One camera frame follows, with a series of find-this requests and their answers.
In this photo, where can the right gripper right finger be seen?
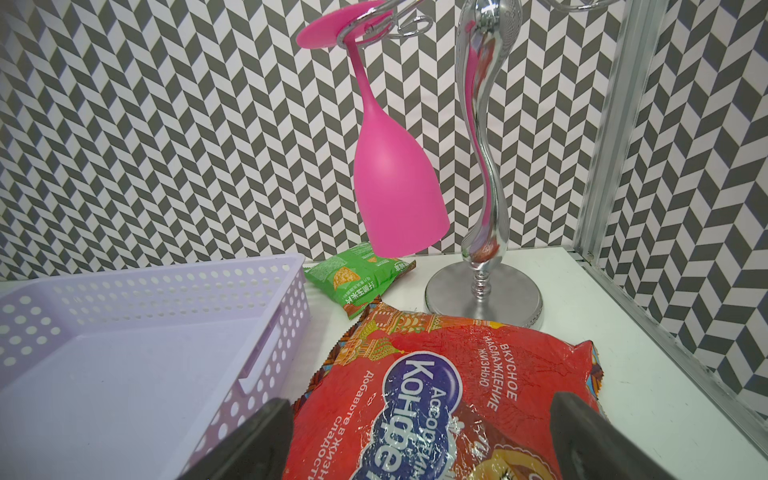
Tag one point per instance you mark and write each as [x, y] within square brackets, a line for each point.
[587, 446]

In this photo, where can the red candy bag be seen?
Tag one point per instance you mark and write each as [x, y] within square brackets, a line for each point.
[410, 395]

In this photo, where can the lavender plastic basket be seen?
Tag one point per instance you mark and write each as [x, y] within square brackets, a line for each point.
[138, 374]

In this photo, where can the green snack packet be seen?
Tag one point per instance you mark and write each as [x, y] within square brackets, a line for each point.
[356, 277]

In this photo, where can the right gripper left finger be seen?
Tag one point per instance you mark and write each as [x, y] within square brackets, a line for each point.
[257, 449]

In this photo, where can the pink wine glass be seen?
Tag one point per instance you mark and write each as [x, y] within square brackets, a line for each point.
[396, 187]

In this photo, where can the chrome glass holder stand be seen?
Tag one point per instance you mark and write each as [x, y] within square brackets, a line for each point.
[482, 286]

